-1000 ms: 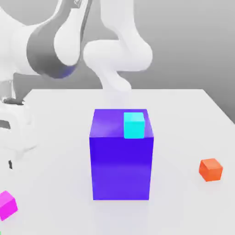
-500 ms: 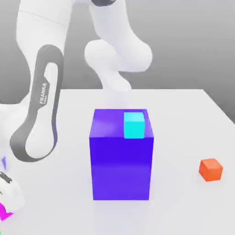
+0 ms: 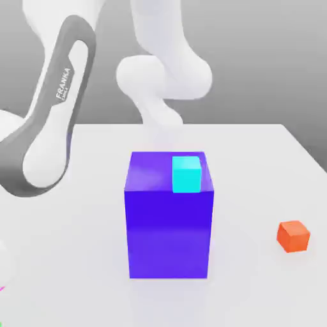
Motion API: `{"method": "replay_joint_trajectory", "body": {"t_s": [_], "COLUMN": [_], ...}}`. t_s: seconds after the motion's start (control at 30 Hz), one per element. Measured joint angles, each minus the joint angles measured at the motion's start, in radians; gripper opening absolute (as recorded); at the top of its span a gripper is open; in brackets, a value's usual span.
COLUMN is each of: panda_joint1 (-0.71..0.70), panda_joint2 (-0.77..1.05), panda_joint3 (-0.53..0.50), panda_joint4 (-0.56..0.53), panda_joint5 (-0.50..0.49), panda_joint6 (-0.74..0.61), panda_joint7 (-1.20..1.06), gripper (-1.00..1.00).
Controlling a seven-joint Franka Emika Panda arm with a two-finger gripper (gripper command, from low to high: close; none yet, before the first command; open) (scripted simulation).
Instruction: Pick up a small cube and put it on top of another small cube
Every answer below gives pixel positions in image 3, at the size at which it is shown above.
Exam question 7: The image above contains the small cyan cube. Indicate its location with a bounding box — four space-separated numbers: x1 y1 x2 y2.
171 156 202 194

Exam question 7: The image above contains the small orange cube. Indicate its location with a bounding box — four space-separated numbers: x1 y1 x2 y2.
276 220 312 254

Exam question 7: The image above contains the large purple box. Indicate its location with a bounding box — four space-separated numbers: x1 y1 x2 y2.
124 151 215 280

